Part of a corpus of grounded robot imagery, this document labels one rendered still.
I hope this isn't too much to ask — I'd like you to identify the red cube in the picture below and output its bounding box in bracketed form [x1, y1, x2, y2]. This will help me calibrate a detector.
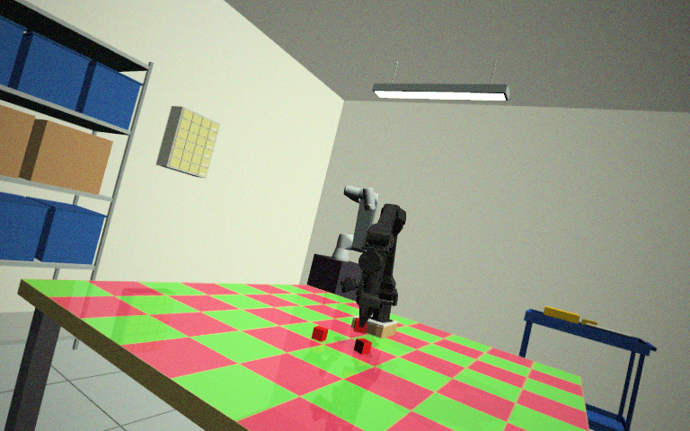
[354, 339, 372, 354]
[311, 326, 328, 342]
[353, 318, 367, 334]

